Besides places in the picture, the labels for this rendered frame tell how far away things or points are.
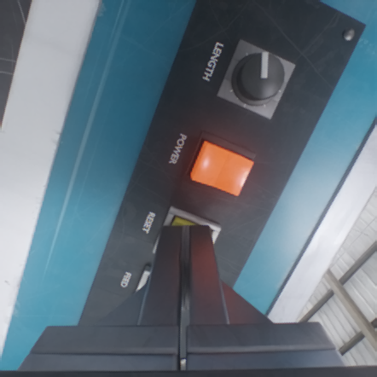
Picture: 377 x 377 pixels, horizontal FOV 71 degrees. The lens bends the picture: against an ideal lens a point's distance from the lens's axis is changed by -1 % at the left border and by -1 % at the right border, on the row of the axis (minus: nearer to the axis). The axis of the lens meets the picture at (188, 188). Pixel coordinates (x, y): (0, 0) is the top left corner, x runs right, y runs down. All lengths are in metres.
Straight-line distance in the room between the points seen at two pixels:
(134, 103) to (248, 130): 0.07
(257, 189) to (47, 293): 0.16
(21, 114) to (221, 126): 0.12
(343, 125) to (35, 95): 0.18
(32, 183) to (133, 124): 0.07
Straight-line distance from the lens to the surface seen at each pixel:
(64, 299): 0.22
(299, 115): 0.17
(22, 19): 0.39
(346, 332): 9.27
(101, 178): 0.17
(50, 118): 0.18
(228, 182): 0.15
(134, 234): 0.18
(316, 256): 0.20
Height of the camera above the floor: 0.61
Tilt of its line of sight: 5 degrees up
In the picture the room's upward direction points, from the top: 112 degrees clockwise
